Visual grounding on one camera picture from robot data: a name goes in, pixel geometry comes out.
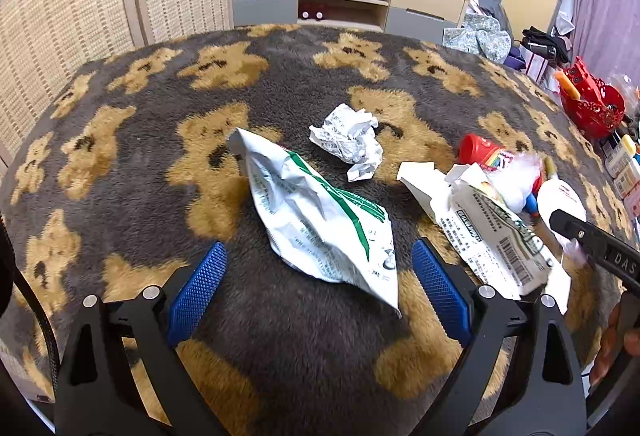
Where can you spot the orange foam dart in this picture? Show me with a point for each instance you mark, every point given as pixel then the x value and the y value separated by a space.
pixel 567 86

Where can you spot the white bottle middle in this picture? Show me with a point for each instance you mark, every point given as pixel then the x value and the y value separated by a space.
pixel 628 178

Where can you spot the silver foil bag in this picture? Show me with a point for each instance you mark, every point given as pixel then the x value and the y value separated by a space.
pixel 323 231

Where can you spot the white paper ball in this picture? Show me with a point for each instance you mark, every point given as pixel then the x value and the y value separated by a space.
pixel 349 135

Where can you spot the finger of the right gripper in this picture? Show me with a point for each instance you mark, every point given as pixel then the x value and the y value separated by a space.
pixel 591 240

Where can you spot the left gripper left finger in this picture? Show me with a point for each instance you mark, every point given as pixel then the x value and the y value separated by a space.
pixel 96 392

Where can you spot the gold cap white tube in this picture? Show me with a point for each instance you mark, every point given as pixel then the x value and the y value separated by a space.
pixel 555 194

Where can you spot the red lace basket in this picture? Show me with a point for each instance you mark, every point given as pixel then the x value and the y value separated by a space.
pixel 602 107

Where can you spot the purple curtain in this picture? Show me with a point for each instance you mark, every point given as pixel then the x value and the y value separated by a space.
pixel 606 36

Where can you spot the red candy can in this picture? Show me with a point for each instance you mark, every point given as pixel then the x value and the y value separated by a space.
pixel 476 149

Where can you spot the white bottle yellow cap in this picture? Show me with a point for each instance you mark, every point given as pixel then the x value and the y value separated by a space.
pixel 620 156

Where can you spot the floral grey cloth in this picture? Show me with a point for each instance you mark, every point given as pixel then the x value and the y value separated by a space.
pixel 480 35

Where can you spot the person's right hand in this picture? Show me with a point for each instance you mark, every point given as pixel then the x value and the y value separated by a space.
pixel 605 357

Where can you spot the teddy bear pattern blanket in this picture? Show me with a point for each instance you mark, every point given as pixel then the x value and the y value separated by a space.
pixel 127 177

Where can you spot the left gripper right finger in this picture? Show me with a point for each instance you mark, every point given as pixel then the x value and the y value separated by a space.
pixel 542 391

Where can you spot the white green paper package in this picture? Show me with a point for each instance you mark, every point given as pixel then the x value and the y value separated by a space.
pixel 501 250

